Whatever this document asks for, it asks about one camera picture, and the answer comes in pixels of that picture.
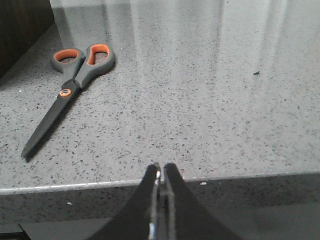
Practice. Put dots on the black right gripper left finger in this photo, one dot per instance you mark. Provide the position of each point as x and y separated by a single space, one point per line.
138 219

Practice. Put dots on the dark wooden drawer cabinet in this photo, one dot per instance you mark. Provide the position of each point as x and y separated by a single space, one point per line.
22 23

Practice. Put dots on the grey orange handled scissors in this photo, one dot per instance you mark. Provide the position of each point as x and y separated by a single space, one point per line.
78 70

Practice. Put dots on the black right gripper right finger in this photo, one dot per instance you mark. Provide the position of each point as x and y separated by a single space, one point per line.
186 218

